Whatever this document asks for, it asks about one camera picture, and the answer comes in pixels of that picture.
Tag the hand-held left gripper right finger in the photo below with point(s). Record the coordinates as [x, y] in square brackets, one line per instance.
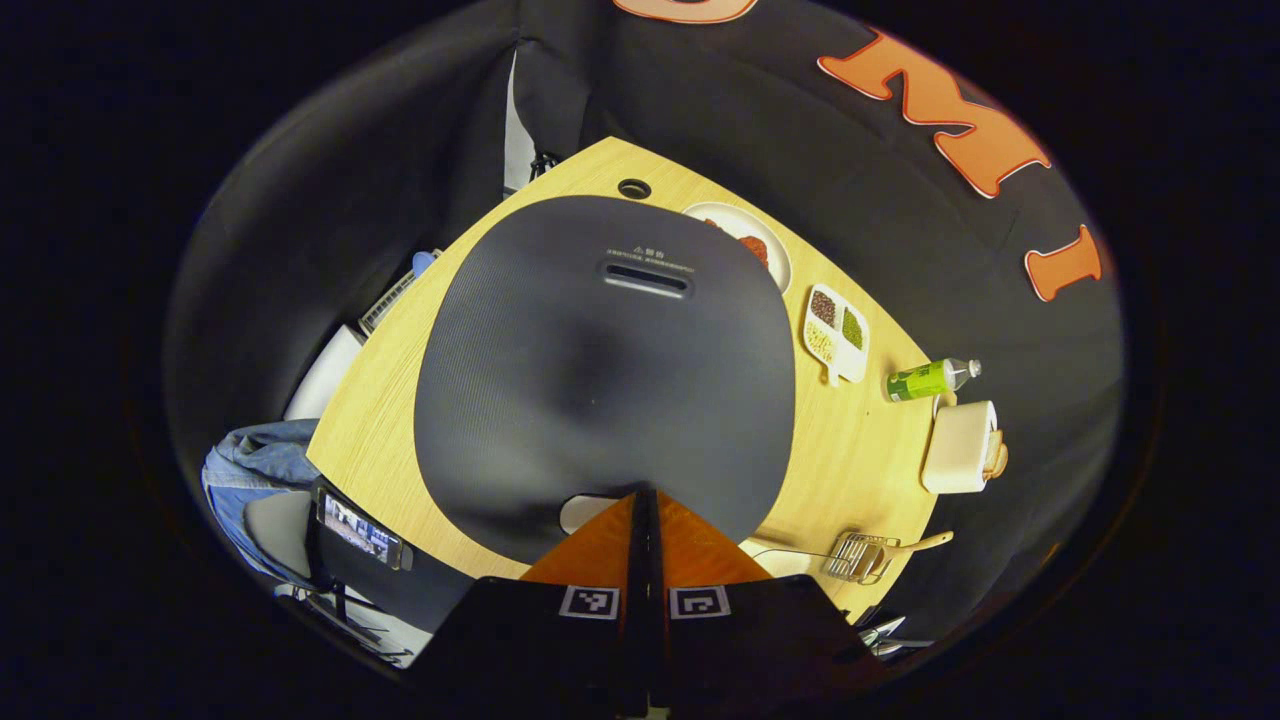
[770, 640]

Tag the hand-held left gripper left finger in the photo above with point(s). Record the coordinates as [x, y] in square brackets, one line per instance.
[520, 640]

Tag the white rice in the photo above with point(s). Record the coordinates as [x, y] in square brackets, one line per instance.
[785, 563]

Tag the dark silver rice cooker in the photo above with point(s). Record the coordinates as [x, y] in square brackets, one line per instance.
[600, 400]

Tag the clear rice container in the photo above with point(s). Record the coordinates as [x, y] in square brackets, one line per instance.
[760, 552]

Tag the black smartphone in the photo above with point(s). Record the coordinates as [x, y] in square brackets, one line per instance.
[360, 528]

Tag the grey chair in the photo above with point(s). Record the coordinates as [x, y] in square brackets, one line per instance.
[278, 530]

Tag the white toaster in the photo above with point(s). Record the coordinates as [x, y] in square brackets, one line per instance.
[958, 448]

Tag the white divided dish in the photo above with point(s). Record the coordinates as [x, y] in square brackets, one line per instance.
[838, 365]

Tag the green label plastic bottle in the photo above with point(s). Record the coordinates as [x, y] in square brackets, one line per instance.
[920, 381]

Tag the yellow bean heap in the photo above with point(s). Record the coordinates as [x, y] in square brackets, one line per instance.
[820, 343]

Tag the person's blue jeans leg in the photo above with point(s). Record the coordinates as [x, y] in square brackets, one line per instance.
[255, 460]

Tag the green bean heap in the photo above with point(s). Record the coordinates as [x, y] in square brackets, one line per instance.
[852, 328]

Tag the white round object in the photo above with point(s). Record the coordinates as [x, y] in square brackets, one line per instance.
[325, 375]

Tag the dark bean heap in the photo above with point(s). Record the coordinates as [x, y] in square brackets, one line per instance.
[823, 307]

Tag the grey ribbed rack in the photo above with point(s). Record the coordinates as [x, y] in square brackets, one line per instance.
[395, 298]

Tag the round white plate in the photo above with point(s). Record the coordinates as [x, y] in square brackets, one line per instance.
[778, 262]

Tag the black backdrop cloth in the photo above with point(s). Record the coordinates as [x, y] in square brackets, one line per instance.
[850, 180]

